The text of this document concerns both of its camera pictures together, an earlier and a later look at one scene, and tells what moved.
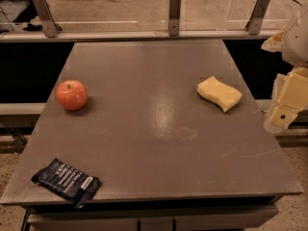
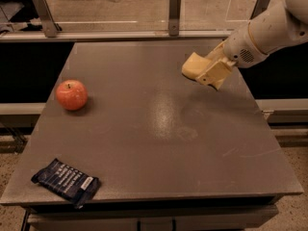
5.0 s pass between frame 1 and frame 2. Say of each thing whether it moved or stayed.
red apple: stayed
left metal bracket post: stayed
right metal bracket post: stayed
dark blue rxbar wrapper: stayed
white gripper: moved
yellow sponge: moved
